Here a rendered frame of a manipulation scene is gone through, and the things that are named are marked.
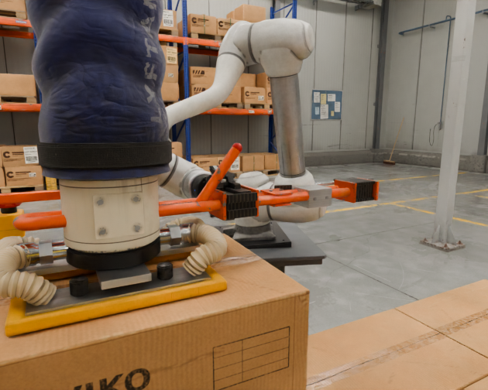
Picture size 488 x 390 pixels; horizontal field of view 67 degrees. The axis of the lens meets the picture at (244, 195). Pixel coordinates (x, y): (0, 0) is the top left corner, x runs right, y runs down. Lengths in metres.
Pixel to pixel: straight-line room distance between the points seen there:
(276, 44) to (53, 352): 1.05
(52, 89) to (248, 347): 0.52
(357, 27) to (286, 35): 11.60
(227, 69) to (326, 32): 10.78
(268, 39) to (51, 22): 0.79
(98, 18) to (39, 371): 0.50
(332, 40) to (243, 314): 11.66
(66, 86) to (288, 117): 0.87
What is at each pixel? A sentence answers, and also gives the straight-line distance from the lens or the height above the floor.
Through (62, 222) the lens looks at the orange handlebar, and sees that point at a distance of 0.70.
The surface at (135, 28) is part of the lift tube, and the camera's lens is 0.65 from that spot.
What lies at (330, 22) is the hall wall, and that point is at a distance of 12.17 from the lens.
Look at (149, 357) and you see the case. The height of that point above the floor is 0.90.
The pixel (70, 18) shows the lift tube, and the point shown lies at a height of 1.39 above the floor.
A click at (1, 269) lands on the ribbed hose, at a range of 0.66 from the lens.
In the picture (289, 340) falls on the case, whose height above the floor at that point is 0.86.
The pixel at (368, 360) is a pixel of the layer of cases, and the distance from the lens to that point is 1.28.
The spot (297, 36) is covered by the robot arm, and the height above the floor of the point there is 1.52.
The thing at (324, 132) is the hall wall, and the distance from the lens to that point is 11.79.
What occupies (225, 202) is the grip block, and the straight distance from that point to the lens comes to 0.75.
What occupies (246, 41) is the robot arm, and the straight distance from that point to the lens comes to 1.33.
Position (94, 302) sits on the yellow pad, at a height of 0.97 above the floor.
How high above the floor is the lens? 1.24
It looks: 11 degrees down
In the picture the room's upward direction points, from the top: straight up
